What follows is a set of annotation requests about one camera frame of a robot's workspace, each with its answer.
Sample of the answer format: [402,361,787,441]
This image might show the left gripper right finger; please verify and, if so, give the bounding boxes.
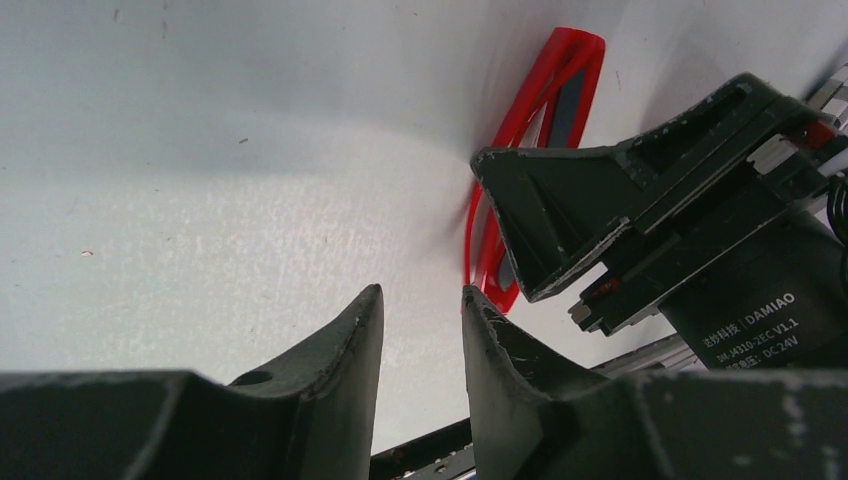
[462,285,847,479]

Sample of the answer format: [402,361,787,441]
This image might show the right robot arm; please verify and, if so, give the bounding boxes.
[471,69,847,370]

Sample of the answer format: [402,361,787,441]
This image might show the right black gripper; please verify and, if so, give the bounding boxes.
[471,73,847,335]

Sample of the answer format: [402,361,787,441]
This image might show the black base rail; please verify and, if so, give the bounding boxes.
[369,418,478,480]

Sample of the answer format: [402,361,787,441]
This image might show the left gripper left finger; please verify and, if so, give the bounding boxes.
[1,284,384,479]

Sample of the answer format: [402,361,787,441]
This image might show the red frame sunglasses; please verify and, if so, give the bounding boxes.
[463,27,606,313]

